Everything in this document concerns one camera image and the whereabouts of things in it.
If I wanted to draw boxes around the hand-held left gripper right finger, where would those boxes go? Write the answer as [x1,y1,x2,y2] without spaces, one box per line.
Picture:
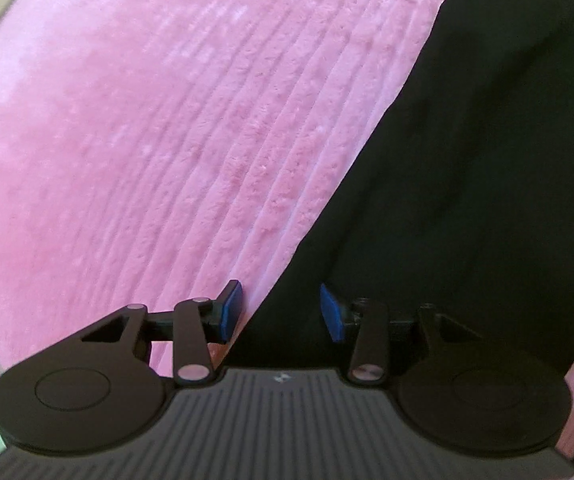
[320,283,488,384]

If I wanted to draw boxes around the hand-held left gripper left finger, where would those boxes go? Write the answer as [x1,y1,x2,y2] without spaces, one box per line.
[81,280,244,387]

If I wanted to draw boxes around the black garment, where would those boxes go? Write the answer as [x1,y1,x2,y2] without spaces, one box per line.
[223,0,574,376]

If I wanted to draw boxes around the pink fluffy blanket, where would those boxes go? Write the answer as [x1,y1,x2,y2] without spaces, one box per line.
[0,0,574,461]

